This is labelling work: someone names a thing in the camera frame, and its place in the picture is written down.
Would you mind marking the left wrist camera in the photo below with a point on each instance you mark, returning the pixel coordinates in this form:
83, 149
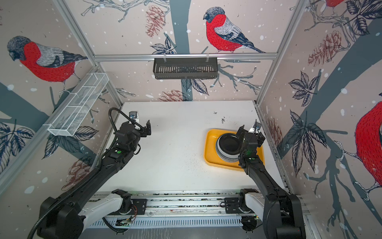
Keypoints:
133, 115

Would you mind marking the small black plate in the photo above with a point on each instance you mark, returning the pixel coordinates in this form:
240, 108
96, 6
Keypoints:
229, 143

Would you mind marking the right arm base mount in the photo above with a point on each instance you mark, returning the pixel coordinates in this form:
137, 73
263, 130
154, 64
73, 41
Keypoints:
235, 205

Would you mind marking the black wire wall basket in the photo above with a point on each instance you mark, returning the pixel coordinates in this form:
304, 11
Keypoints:
185, 68

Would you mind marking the yellow plastic bin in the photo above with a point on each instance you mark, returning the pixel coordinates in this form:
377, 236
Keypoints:
210, 155

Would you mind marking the white mesh wall shelf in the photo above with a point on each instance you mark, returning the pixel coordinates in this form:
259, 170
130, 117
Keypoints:
80, 103

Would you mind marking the white plate grey emblem front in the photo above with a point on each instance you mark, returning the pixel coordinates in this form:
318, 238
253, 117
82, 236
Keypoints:
226, 156

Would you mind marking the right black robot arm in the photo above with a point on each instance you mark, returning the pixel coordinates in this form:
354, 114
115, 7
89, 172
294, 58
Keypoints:
281, 213

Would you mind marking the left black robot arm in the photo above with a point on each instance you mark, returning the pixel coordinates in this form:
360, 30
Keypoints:
63, 217

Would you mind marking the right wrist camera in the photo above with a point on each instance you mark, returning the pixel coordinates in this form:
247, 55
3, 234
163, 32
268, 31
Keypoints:
255, 128

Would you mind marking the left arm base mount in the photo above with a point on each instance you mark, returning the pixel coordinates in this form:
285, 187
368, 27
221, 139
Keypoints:
133, 207

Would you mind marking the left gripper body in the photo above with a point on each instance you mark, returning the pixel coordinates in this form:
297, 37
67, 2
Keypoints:
142, 133

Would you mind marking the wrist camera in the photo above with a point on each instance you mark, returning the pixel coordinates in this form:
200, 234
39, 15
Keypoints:
133, 115
255, 128

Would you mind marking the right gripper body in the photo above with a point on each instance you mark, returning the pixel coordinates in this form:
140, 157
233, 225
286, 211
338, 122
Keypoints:
246, 135

